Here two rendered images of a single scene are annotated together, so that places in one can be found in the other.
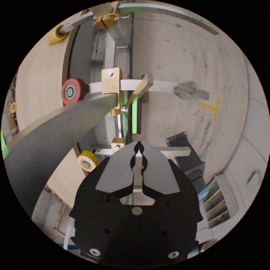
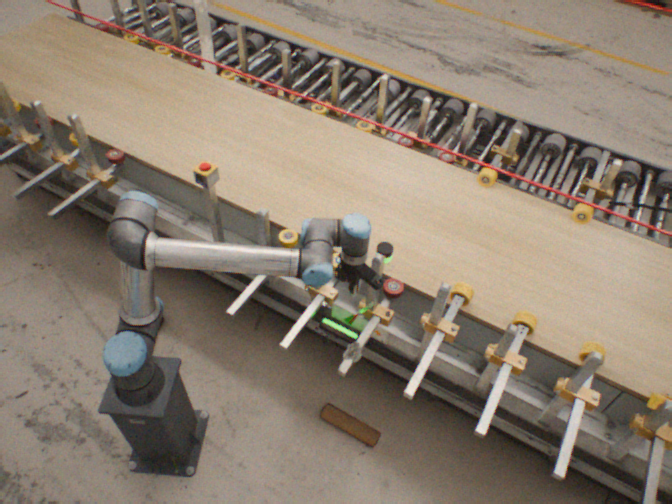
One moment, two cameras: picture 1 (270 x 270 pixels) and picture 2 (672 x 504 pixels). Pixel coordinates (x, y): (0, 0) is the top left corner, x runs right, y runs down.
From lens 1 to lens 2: 1.82 m
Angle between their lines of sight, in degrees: 34
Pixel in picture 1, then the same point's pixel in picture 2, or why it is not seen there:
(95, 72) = (410, 326)
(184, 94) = (351, 348)
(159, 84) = (365, 336)
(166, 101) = (297, 457)
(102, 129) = (341, 297)
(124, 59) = (403, 350)
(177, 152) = (294, 334)
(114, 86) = (378, 312)
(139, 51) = (443, 466)
